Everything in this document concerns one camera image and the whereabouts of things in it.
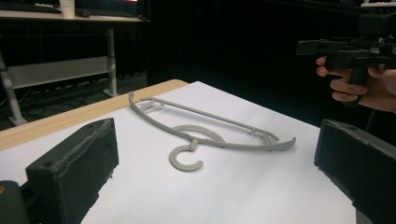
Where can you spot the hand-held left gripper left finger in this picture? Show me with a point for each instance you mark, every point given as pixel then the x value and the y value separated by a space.
pixel 77 168

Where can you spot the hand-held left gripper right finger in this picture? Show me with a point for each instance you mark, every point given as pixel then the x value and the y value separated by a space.
pixel 358 161

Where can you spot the grey plastic clothes hanger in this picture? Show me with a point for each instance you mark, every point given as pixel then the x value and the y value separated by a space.
pixel 199 137

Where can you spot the white-legged desk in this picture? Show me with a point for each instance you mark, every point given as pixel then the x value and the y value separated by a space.
pixel 59 62

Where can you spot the white paper sheet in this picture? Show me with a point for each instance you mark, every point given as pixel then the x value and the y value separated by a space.
pixel 202 174

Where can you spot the white paper cup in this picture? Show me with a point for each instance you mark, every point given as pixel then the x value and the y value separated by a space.
pixel 67 8

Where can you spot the black keyboard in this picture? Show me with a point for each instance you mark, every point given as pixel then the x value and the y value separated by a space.
pixel 29 7

